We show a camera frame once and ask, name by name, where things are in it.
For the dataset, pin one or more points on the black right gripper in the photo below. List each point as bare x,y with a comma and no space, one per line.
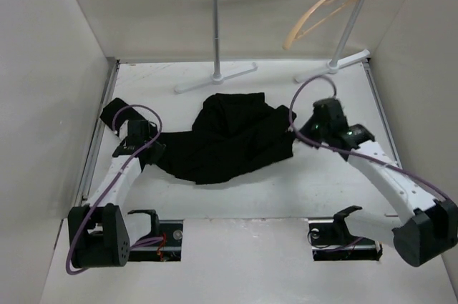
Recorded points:
305,129

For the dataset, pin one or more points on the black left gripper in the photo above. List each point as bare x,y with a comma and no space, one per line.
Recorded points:
157,154

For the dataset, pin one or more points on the black trousers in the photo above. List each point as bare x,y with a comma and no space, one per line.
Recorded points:
232,135

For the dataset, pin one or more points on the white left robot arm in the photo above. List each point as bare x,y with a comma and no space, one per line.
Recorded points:
101,235

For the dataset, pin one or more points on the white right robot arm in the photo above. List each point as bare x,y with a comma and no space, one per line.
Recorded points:
424,227

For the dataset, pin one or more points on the beige wooden hanger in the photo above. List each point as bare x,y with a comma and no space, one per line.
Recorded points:
317,15

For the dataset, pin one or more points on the white metal clothes rack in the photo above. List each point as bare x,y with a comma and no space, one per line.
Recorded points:
278,25

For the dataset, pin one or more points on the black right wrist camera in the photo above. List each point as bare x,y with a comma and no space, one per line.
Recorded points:
329,111

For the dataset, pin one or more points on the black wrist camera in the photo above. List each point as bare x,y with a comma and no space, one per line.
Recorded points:
139,132
329,111

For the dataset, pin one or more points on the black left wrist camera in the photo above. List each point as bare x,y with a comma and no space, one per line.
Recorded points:
139,132

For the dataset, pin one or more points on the aluminium table edge rail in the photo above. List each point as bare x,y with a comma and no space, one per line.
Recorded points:
85,181

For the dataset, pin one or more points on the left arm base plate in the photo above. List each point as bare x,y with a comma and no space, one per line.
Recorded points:
164,246

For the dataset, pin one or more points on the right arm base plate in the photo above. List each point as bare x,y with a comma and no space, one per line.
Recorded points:
331,241

